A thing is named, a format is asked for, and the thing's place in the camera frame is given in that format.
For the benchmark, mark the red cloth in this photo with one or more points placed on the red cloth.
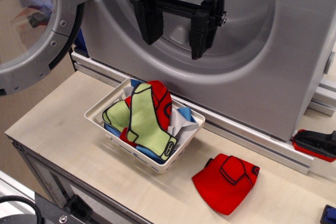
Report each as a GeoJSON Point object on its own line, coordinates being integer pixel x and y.
{"type": "Point", "coordinates": [162, 103]}
{"type": "Point", "coordinates": [225, 181]}

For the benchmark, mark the aluminium table frame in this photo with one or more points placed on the aluminium table frame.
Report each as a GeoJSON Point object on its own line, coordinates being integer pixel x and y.
{"type": "Point", "coordinates": [61, 186]}

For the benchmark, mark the white plastic laundry basket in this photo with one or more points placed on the white plastic laundry basket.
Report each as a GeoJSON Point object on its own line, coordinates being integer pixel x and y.
{"type": "Point", "coordinates": [121, 92]}

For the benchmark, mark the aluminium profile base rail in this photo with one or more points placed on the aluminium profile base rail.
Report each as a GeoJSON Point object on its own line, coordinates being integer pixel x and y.
{"type": "Point", "coordinates": [320, 112]}

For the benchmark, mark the green sock-shaped cloth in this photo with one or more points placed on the green sock-shaped cloth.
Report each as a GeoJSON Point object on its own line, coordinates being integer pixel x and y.
{"type": "Point", "coordinates": [144, 128]}

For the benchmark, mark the red and black clamp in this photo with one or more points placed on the red and black clamp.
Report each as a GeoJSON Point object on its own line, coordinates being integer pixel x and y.
{"type": "Point", "coordinates": [315, 144]}

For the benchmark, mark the round transparent washer door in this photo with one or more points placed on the round transparent washer door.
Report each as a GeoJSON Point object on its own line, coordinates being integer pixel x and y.
{"type": "Point", "coordinates": [35, 36]}

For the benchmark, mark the blue black object corner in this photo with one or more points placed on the blue black object corner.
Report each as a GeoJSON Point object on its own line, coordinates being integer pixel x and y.
{"type": "Point", "coordinates": [328, 215]}

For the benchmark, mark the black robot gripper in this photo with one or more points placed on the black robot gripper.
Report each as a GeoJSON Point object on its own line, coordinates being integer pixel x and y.
{"type": "Point", "coordinates": [206, 16]}

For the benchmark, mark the blue cloth in basket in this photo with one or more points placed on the blue cloth in basket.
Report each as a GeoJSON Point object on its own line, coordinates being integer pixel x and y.
{"type": "Point", "coordinates": [185, 112]}

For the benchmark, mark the grey toy washing machine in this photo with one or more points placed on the grey toy washing machine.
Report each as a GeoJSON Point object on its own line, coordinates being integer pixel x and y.
{"type": "Point", "coordinates": [262, 70]}

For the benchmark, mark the red cloth on table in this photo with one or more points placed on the red cloth on table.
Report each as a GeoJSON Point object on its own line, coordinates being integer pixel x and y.
{"type": "Point", "coordinates": [225, 181]}

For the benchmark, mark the black metal bracket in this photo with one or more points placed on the black metal bracket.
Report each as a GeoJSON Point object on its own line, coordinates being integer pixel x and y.
{"type": "Point", "coordinates": [75, 210]}

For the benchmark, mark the grey cloth in basket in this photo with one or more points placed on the grey cloth in basket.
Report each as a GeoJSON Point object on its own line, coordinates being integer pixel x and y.
{"type": "Point", "coordinates": [177, 121]}

